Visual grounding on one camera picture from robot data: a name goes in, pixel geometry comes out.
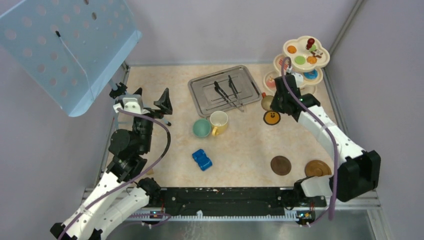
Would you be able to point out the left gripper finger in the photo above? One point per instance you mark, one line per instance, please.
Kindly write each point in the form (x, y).
(138, 92)
(164, 103)

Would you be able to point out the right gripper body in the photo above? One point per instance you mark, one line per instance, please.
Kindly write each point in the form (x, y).
(276, 103)

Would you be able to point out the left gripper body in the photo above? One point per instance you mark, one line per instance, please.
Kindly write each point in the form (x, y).
(153, 112)

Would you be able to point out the small brown teacup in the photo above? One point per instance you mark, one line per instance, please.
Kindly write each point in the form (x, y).
(266, 101)

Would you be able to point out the black yellow smiley coaster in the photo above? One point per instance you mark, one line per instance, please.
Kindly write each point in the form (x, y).
(271, 117)

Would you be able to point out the pink dome cupcake toy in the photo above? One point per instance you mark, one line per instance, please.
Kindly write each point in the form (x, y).
(270, 82)

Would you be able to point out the pink strawberry cake slice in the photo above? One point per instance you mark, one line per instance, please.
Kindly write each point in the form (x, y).
(282, 63)

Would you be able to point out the blue frosted donut toy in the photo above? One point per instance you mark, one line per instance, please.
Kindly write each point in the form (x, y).
(311, 75)

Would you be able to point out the black-tipped metal tongs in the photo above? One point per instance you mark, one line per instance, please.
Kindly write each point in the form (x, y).
(226, 97)

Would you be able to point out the teal cup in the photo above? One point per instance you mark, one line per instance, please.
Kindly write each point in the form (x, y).
(201, 128)

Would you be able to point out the orange flower cookie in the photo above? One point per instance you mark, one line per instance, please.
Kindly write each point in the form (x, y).
(311, 60)

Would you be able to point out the orange swirl cookie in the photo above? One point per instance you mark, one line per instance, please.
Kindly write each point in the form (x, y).
(291, 49)

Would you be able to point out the chocolate star cookie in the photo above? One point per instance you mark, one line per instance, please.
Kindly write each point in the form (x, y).
(317, 53)

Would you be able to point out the stainless steel tray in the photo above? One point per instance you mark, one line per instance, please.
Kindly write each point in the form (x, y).
(206, 100)

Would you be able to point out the dark brown round coaster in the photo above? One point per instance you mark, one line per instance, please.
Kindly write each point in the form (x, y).
(281, 165)

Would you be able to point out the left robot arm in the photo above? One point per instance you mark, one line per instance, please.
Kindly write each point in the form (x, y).
(96, 218)

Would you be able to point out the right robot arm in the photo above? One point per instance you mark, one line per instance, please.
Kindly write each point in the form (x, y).
(355, 172)

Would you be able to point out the cream three-tier dessert stand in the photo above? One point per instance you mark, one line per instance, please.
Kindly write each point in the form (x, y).
(302, 44)

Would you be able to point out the yellow mug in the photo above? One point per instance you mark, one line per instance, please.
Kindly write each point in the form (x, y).
(219, 122)

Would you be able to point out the small wooden block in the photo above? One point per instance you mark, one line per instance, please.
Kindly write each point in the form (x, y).
(150, 172)

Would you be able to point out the blue toy car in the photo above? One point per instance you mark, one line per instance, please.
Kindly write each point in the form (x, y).
(202, 160)

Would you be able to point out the light brown wooden coaster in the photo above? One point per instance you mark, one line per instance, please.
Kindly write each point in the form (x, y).
(317, 168)

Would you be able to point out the blue perforated music stand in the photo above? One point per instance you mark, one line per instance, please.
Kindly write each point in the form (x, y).
(71, 48)

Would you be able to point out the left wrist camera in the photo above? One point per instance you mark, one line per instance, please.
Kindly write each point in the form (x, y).
(133, 104)

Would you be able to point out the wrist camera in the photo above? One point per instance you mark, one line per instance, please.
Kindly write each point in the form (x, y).
(133, 104)
(299, 79)

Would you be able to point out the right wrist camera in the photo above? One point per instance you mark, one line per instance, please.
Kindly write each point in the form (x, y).
(299, 79)

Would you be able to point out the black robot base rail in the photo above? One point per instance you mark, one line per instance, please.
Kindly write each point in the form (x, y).
(232, 201)

